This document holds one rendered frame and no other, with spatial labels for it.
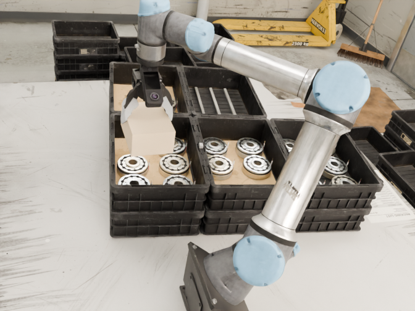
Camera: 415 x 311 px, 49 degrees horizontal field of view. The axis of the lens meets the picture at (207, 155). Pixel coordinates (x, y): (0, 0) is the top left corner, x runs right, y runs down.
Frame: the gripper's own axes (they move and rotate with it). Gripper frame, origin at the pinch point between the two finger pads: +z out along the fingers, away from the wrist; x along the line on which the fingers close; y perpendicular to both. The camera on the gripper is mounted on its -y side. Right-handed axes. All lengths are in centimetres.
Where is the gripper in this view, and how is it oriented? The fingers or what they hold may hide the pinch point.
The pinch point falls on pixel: (147, 123)
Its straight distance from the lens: 131.8
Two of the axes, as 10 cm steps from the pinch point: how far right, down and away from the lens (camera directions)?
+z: -1.4, 7.9, 6.0
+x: -9.4, 0.9, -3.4
